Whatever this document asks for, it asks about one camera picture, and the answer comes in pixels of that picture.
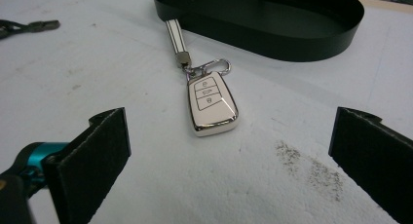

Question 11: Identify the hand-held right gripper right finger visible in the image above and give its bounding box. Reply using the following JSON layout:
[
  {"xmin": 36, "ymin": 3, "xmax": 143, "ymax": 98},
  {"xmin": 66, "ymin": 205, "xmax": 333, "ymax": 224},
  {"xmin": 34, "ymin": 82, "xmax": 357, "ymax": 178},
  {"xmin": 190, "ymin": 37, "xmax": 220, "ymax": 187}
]
[{"xmin": 327, "ymin": 106, "xmax": 413, "ymax": 224}]

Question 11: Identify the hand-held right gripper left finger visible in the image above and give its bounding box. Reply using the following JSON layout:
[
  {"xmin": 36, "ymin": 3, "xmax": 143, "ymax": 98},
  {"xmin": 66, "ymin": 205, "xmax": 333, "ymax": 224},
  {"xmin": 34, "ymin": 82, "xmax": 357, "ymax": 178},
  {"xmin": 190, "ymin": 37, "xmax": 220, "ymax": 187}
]
[{"xmin": 43, "ymin": 106, "xmax": 132, "ymax": 224}]

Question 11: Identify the white car key with strap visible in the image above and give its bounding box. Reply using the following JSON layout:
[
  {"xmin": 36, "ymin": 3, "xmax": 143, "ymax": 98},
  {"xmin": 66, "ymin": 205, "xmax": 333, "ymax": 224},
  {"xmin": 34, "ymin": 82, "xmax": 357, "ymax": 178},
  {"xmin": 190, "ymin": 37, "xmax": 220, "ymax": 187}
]
[{"xmin": 165, "ymin": 19, "xmax": 241, "ymax": 138}]

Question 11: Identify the black car key with strap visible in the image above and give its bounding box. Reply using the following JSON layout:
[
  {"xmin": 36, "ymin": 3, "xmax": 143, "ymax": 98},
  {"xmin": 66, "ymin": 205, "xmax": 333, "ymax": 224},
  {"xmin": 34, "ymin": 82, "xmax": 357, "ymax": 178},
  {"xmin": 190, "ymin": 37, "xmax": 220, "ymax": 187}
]
[{"xmin": 0, "ymin": 19, "xmax": 61, "ymax": 41}]

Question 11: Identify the black key rack with tray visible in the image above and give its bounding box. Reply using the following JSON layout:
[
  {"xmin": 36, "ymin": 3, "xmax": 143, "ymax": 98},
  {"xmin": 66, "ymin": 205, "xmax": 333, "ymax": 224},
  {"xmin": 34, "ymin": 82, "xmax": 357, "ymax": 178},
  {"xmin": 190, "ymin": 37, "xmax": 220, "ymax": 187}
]
[{"xmin": 151, "ymin": 0, "xmax": 365, "ymax": 63}]

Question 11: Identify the white table mat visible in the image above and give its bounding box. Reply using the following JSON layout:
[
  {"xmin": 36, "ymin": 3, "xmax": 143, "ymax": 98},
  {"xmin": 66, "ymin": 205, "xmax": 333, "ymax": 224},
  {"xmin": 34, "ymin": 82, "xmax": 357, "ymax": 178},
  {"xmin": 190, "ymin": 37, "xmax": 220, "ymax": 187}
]
[{"xmin": 0, "ymin": 0, "xmax": 413, "ymax": 224}]

